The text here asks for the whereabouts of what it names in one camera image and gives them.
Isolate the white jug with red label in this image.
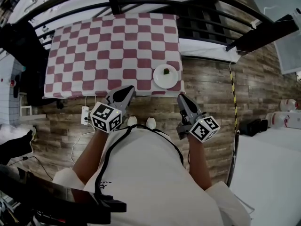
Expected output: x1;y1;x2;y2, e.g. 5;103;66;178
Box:
265;111;301;128

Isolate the black metal railing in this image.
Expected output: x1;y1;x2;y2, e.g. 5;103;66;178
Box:
0;0;276;54

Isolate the long white floor cable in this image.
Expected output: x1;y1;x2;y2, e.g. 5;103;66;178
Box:
70;123;96;163

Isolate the dark wooden post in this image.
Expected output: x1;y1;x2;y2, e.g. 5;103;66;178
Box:
225;14;301;53

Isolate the yellow black hazard tape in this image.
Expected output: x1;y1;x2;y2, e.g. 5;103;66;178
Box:
229;71;238;131

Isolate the black curved bar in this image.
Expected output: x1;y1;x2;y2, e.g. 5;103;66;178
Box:
0;165;127;226

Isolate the black cube shelf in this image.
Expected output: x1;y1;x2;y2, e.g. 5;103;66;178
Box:
176;0;235;46

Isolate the black bag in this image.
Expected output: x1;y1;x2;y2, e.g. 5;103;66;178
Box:
239;118;269;137

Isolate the white counter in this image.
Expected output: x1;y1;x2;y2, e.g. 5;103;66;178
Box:
228;126;301;226

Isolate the white power strip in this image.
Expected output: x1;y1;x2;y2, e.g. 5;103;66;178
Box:
81;106;90;125

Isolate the white platform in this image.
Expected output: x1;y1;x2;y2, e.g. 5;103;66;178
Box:
178;38;241;63

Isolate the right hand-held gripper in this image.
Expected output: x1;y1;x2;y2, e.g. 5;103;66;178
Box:
176;93;221;143

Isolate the white stool frame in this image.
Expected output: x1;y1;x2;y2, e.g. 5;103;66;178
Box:
20;105;33;117

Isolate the white round plate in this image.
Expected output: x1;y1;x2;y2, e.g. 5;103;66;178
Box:
153;64;179;89

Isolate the black office chair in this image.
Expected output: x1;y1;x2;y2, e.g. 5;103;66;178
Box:
0;21;64;109

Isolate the red white checkered table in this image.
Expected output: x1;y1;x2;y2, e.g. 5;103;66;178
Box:
42;12;185;100

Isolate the white desk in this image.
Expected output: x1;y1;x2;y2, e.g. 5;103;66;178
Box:
0;53;25;127

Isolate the person's left forearm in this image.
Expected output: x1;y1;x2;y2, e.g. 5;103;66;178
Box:
71;129;111;190

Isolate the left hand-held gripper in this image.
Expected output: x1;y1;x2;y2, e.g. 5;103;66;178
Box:
90;85;136;134

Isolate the white power cable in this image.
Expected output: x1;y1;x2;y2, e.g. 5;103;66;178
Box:
84;95;97;108

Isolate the person's white shirt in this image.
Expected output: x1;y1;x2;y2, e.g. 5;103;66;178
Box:
52;124;251;226

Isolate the white panel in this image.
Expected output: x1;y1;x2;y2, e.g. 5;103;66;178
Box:
272;31;301;75

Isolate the person's right forearm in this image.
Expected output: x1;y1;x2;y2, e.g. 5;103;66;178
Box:
187;135;212;190

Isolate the black shoulder strap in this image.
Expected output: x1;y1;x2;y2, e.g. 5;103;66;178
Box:
94;124;184;199

